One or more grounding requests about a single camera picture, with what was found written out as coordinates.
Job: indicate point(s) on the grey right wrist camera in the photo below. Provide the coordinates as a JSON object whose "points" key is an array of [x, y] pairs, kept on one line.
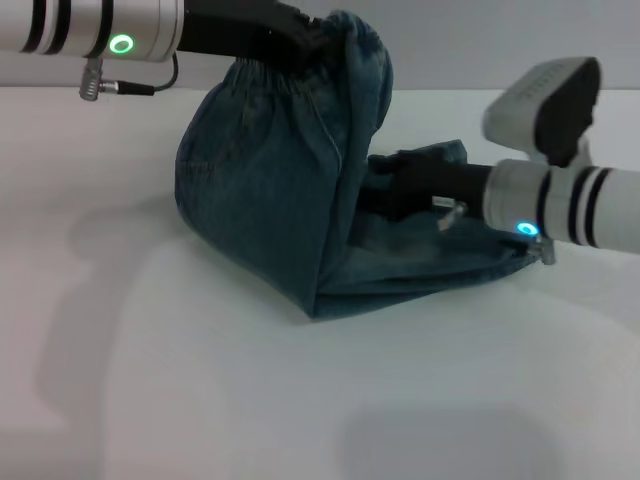
{"points": [[545, 107]]}

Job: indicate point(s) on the blue denim shorts with basketball print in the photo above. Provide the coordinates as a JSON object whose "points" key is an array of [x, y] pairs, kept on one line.
{"points": [[280, 200]]}

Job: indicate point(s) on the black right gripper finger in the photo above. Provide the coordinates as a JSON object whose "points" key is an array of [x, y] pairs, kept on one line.
{"points": [[382, 207], [387, 162]]}

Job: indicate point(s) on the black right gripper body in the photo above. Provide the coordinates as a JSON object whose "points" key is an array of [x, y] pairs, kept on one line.
{"points": [[445, 185]]}

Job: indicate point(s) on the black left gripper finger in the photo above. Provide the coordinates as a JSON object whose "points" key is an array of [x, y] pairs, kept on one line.
{"points": [[317, 32], [295, 61]]}

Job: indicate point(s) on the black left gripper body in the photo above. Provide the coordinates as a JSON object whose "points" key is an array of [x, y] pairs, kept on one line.
{"points": [[225, 27]]}

